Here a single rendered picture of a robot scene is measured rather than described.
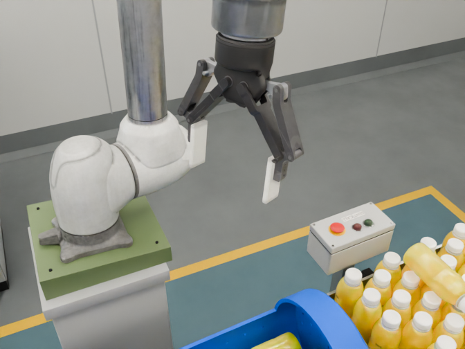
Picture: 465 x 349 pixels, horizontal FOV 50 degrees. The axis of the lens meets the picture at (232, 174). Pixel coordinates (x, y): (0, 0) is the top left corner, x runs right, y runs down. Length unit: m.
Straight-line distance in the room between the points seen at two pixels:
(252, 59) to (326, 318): 0.52
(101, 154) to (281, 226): 1.82
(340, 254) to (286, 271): 1.38
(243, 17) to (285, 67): 3.50
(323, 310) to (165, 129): 0.59
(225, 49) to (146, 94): 0.63
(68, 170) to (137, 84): 0.26
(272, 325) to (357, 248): 0.33
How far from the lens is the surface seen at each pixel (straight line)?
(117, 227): 1.34
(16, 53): 3.43
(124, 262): 1.31
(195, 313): 2.49
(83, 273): 1.30
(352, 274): 1.25
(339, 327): 0.95
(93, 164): 1.21
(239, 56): 0.62
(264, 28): 0.61
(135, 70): 1.21
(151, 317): 1.48
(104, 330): 1.46
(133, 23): 1.18
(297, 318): 1.16
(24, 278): 2.83
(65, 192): 1.23
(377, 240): 1.36
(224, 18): 0.61
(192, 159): 0.75
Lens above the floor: 2.00
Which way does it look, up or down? 38 degrees down
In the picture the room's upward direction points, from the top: straight up
